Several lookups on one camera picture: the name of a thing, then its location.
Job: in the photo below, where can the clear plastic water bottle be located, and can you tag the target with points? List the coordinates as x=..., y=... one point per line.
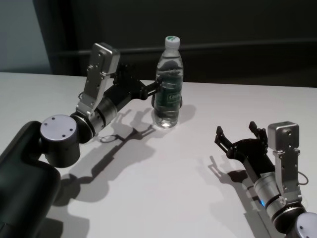
x=168, y=94

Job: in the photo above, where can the grey horizontal handrail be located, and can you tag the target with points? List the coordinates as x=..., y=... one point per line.
x=223, y=47

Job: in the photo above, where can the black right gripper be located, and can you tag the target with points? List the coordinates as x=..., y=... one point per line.
x=252, y=153

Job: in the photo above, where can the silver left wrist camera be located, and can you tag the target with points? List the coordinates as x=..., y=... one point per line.
x=101, y=64

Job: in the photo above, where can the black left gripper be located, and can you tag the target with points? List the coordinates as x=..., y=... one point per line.
x=126, y=89

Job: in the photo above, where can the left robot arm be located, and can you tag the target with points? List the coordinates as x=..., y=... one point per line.
x=59, y=138

